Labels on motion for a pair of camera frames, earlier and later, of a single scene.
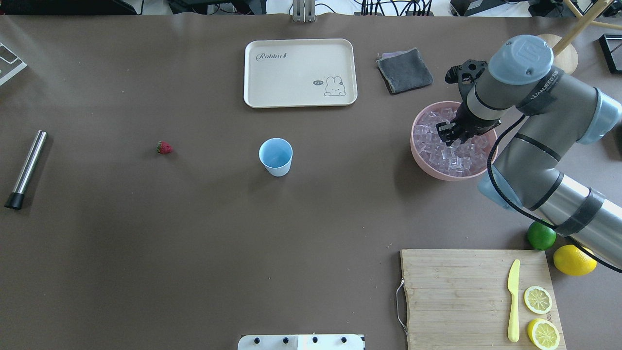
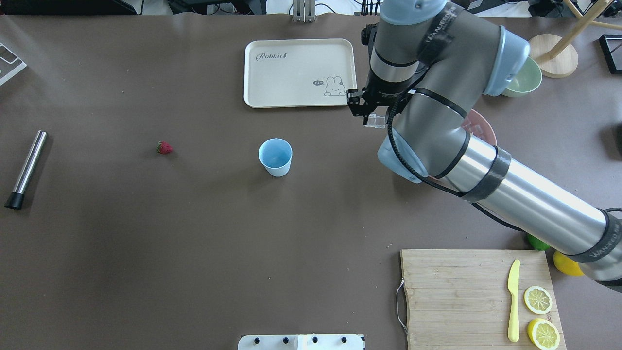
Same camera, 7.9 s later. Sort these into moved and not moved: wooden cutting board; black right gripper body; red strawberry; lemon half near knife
Moved: black right gripper body
Not moved: lemon half near knife; red strawberry; wooden cutting board
